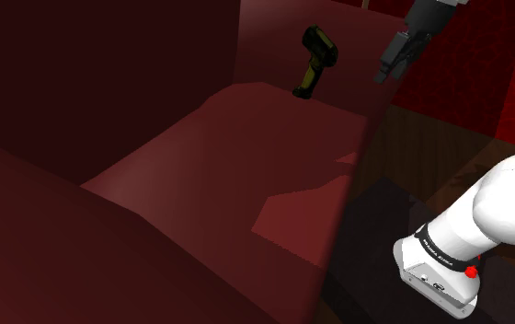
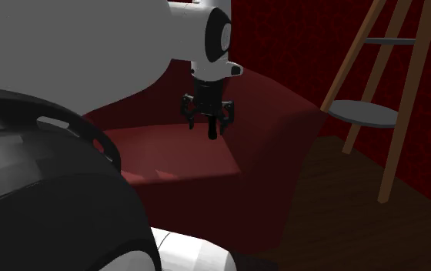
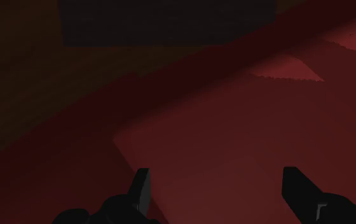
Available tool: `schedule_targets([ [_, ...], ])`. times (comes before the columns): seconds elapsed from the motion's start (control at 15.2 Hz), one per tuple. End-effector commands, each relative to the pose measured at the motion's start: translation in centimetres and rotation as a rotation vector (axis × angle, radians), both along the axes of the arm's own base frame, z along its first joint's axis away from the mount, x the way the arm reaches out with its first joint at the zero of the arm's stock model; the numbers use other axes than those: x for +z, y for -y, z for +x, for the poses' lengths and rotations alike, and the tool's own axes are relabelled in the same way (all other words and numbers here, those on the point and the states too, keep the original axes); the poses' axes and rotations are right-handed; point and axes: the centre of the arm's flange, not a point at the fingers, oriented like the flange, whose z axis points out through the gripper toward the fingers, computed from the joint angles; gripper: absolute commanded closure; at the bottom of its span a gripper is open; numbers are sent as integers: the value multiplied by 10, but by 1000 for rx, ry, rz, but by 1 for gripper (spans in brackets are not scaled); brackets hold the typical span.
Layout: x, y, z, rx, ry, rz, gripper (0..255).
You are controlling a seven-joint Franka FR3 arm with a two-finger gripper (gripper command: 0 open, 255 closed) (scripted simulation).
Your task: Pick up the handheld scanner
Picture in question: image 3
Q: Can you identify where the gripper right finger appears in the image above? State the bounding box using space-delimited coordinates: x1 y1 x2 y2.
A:
281 166 356 224

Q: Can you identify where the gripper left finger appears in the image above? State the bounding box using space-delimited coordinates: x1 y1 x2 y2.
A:
51 167 161 224

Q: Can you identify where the dark robot stand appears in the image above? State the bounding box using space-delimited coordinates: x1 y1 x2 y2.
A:
58 0 277 48

